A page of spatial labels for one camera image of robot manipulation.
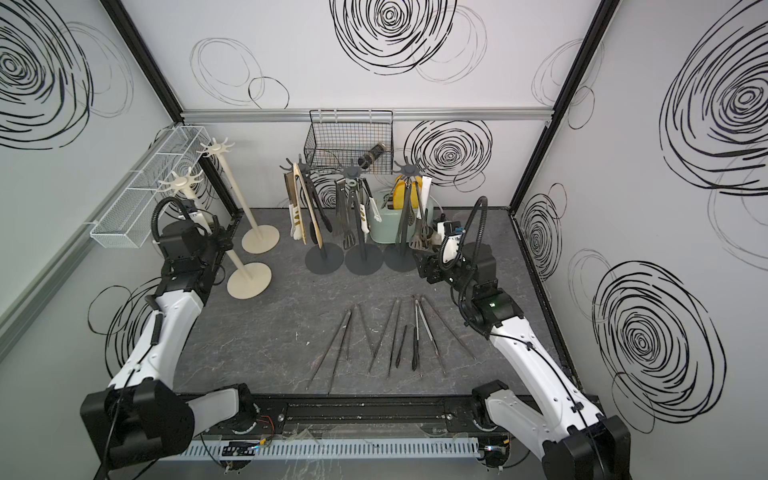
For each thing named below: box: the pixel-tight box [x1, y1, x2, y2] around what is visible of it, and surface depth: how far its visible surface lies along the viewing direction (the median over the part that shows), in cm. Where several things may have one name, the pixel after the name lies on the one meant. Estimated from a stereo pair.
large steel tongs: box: [334, 178, 357, 250], surface depth 78 cm
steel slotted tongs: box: [357, 177, 370, 234], surface depth 80 cm
